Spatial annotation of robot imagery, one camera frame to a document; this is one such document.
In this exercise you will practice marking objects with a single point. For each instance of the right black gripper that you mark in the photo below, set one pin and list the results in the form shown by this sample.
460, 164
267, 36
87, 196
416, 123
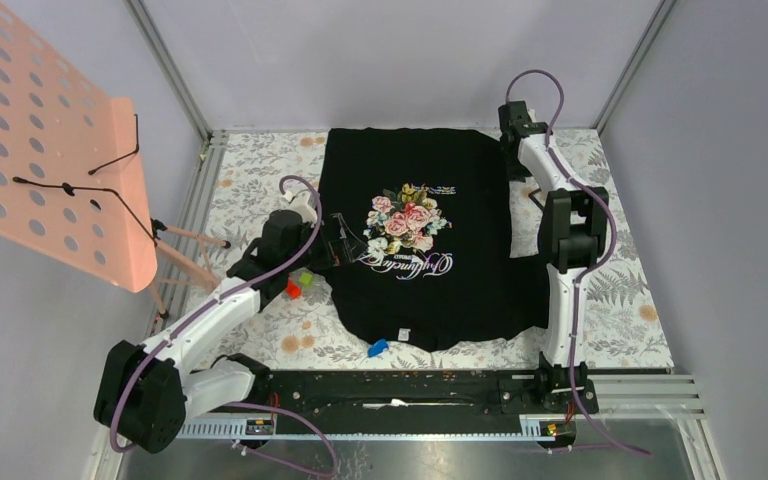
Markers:
518, 172

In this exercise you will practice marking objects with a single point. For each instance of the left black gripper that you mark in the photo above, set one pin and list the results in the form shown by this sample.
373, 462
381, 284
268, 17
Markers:
337, 252

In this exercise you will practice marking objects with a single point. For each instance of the black floral t-shirt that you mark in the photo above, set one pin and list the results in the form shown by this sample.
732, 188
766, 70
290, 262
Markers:
432, 210

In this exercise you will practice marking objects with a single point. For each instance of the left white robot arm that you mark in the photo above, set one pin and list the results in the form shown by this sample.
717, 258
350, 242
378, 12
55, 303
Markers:
148, 391

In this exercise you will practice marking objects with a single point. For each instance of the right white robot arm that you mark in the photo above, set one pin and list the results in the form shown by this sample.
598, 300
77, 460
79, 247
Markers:
573, 231

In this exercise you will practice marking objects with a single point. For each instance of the black brooch box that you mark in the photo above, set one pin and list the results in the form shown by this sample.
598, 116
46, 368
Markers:
537, 197

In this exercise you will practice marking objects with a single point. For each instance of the green cube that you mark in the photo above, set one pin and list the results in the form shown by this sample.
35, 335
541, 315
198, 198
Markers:
306, 278

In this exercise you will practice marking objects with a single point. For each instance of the orange red block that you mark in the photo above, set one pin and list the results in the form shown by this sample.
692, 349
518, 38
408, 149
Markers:
292, 290

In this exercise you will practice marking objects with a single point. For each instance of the floral table mat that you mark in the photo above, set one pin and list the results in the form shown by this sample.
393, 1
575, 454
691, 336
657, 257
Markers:
621, 324

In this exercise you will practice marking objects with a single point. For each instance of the blue clip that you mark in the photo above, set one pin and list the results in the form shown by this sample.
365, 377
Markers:
377, 348

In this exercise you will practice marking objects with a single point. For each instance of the pink perforated music stand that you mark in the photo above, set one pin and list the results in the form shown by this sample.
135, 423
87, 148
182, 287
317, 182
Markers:
72, 184

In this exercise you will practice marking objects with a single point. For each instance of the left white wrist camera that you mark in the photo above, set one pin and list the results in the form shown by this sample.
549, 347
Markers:
303, 203

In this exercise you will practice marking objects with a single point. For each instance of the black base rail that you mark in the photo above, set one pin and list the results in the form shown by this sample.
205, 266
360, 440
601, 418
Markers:
428, 397

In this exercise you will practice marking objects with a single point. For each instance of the grey cable duct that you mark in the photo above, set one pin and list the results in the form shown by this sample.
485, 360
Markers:
263, 427

